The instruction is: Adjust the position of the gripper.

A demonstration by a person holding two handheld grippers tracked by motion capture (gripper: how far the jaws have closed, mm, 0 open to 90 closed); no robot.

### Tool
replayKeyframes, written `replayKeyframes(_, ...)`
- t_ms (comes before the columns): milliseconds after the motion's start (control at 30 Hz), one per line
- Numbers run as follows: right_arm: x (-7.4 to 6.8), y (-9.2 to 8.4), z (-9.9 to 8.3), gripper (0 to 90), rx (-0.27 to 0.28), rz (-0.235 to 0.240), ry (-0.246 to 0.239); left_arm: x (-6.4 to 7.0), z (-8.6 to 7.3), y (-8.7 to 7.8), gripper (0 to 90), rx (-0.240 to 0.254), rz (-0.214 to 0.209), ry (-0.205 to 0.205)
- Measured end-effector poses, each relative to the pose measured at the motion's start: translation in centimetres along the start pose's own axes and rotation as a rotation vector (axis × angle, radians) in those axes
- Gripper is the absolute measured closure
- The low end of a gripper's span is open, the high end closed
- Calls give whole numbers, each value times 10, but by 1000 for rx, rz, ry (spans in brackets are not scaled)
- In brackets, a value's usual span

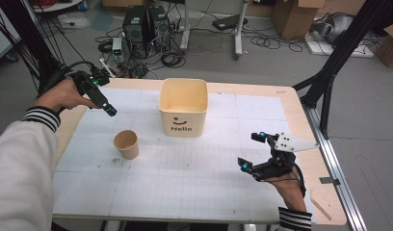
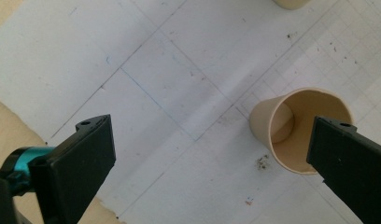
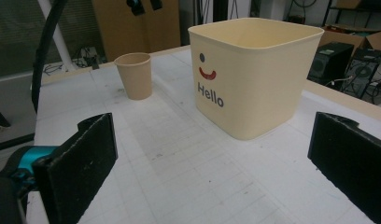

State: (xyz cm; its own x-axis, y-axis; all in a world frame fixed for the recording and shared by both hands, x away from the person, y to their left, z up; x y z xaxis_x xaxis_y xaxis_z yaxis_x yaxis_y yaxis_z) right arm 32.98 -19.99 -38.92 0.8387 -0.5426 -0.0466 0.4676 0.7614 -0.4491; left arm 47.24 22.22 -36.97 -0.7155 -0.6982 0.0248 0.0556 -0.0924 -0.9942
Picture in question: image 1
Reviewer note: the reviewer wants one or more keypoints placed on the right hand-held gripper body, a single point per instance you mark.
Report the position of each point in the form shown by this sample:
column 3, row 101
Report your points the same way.
column 282, row 162

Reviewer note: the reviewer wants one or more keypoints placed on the person's left hand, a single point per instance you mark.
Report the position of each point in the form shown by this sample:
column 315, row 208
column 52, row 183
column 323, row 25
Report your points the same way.
column 61, row 94

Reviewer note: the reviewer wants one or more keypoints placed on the person's right hand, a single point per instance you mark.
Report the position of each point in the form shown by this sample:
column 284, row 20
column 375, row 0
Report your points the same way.
column 291, row 194

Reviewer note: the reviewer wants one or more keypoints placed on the large cardboard box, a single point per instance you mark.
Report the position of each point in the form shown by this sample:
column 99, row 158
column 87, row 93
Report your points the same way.
column 292, row 19

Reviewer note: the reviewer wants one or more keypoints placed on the beige bin with smiley print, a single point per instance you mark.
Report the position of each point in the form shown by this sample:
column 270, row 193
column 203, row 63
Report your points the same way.
column 183, row 122

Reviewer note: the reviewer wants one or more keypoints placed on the aluminium rail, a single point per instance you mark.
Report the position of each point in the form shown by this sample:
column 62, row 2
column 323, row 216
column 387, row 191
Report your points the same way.
column 335, row 166

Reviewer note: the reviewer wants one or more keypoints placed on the black metal stand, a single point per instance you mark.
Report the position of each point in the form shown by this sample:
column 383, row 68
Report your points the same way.
column 342, row 48
column 31, row 41

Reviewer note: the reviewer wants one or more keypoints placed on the clear plastic bag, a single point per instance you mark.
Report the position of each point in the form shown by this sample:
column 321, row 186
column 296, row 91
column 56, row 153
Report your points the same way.
column 72, row 20

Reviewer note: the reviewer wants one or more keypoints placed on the small grey power supply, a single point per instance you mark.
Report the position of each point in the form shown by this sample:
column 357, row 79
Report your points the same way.
column 117, row 48

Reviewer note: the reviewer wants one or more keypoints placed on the black computer tower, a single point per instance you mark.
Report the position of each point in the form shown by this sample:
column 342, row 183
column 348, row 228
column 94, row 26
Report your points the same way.
column 160, row 29
column 135, row 25

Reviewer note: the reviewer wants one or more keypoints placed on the white stand leg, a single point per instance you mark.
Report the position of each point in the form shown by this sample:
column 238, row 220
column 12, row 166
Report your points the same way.
column 239, row 38
column 185, row 32

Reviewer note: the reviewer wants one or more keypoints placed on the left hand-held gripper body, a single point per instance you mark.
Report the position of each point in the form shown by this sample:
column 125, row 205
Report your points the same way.
column 88, row 80

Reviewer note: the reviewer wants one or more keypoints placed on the grey vacuum cleaner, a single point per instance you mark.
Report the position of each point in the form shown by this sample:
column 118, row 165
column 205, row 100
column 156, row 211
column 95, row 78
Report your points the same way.
column 334, row 27

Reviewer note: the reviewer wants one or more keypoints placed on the white grid mat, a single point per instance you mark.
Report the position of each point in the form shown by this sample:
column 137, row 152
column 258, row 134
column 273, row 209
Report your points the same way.
column 185, row 179

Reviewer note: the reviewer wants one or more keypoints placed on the flat black device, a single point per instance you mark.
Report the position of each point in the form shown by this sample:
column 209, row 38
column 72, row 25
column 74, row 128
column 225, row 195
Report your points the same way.
column 228, row 22

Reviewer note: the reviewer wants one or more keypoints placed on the small metal bracket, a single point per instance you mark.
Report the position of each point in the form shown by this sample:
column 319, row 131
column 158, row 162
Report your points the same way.
column 329, row 181

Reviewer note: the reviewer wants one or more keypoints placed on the thin wooden stick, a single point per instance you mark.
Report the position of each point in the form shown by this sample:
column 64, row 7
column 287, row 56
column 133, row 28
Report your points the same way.
column 320, row 207

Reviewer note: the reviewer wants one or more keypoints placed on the white round table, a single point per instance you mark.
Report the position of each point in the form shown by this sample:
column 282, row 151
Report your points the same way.
column 56, row 5

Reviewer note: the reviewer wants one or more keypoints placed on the brown paper cup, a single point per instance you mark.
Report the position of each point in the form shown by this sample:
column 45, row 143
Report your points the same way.
column 128, row 149

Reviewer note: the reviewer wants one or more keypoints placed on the white flat board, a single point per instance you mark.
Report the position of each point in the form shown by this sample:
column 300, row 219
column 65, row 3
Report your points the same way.
column 326, row 49

